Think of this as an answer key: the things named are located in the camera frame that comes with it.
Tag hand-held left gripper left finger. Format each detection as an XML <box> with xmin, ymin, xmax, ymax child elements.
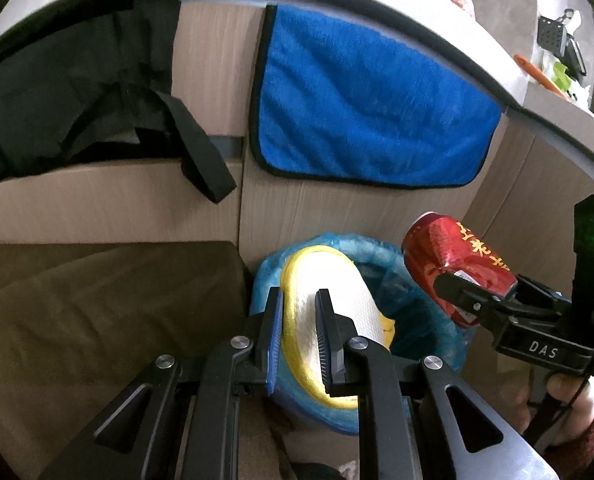
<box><xmin>39</xmin><ymin>287</ymin><xmax>285</xmax><ymax>480</ymax></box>

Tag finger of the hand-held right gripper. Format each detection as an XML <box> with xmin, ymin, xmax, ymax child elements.
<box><xmin>434</xmin><ymin>270</ymin><xmax>522</xmax><ymax>333</ymax></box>
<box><xmin>514</xmin><ymin>272</ymin><xmax>572</xmax><ymax>311</ymax></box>

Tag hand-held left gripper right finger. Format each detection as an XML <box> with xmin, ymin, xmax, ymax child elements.
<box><xmin>314</xmin><ymin>289</ymin><xmax>562</xmax><ymax>480</ymax></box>

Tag red drink can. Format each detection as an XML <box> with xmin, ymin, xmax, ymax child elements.
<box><xmin>402</xmin><ymin>212</ymin><xmax>520</xmax><ymax>328</ymax></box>

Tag white bin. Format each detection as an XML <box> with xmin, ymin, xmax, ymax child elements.
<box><xmin>251</xmin><ymin>232</ymin><xmax>470</xmax><ymax>436</ymax></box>

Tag yellow white sponge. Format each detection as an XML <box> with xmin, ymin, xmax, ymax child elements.
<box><xmin>281</xmin><ymin>245</ymin><xmax>395</xmax><ymax>410</ymax></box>

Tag person's right hand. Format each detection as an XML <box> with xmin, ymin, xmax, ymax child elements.
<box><xmin>544</xmin><ymin>376</ymin><xmax>594</xmax><ymax>447</ymax></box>

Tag brown table cloth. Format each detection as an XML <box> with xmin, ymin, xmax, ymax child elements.
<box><xmin>0</xmin><ymin>240</ymin><xmax>362</xmax><ymax>480</ymax></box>

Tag blue towel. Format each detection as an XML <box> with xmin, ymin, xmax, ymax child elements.
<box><xmin>248</xmin><ymin>4</ymin><xmax>502</xmax><ymax>190</ymax></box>

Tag orange long utensil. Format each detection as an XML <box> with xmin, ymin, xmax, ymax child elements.
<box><xmin>514</xmin><ymin>54</ymin><xmax>568</xmax><ymax>98</ymax></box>

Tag black cloth bag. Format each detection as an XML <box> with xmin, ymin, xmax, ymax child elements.
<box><xmin>0</xmin><ymin>0</ymin><xmax>238</xmax><ymax>205</ymax></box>

